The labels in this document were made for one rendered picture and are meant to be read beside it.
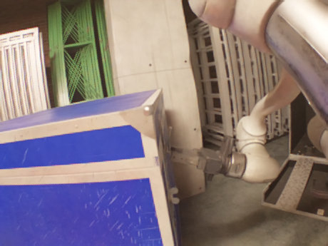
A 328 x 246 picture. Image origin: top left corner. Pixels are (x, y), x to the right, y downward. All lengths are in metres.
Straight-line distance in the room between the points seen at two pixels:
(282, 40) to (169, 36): 1.67
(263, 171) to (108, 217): 0.50
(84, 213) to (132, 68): 1.37
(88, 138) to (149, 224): 0.24
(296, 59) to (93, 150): 0.38
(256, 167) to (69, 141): 0.56
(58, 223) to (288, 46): 0.60
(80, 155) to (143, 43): 1.43
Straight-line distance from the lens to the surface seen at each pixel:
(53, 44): 3.54
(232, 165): 0.69
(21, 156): 0.55
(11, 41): 2.87
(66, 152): 0.47
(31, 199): 0.60
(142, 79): 1.74
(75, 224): 0.57
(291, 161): 2.55
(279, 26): 0.26
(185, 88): 1.87
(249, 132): 0.78
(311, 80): 0.22
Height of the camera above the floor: 1.12
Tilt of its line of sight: 11 degrees down
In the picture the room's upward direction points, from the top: 8 degrees counter-clockwise
